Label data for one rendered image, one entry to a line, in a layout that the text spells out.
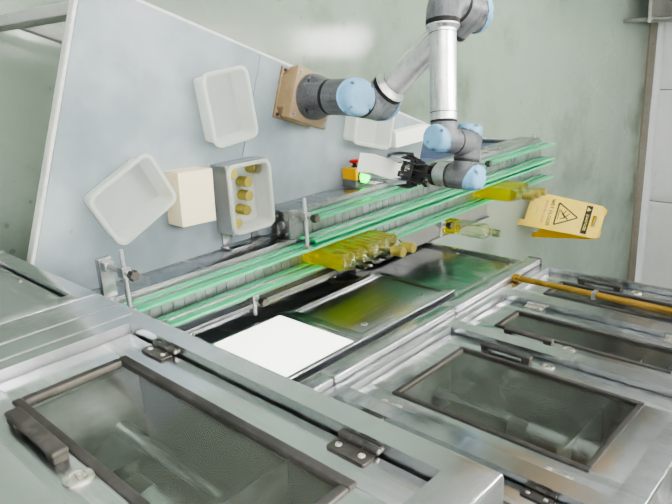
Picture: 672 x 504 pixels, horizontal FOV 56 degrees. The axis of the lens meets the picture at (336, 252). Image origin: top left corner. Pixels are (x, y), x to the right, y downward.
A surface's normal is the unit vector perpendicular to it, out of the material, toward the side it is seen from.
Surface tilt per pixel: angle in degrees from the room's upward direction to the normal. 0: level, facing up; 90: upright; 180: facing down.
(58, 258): 0
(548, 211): 76
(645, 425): 90
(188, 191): 0
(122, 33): 0
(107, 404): 90
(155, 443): 90
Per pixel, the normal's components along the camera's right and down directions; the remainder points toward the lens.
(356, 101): 0.61, 0.18
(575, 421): -0.06, -0.95
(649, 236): -0.68, 0.25
